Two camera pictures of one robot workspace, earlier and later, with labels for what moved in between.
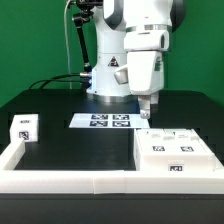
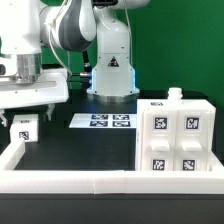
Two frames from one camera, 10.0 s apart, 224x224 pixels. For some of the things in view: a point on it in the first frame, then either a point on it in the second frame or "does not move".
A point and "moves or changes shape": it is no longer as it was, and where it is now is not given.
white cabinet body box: [173, 150] moves or changes shape
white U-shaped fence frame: [91, 181] does not move
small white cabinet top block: [26, 127] does not move
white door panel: [156, 141] moves or changes shape
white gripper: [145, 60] to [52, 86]
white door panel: [185, 142] moves or changes shape
